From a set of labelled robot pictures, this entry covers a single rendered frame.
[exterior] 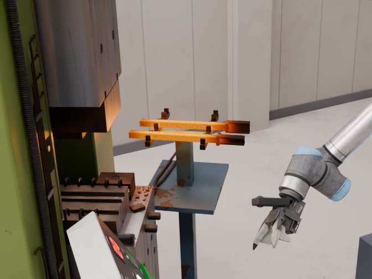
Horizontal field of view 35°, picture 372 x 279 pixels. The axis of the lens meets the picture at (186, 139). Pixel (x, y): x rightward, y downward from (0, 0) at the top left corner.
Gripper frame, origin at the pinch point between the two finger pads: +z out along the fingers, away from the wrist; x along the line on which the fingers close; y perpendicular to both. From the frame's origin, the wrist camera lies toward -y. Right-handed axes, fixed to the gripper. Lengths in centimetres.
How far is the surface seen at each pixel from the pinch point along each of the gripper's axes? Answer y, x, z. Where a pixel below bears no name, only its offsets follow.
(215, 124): -22, 38, -43
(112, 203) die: -45.3, 14.4, 7.5
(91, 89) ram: -68, -20, -9
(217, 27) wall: -17, 221, -190
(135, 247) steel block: -33.8, 6.7, 17.2
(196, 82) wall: -8, 243, -152
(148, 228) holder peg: -30.5, 19.4, 7.9
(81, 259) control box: -51, -37, 32
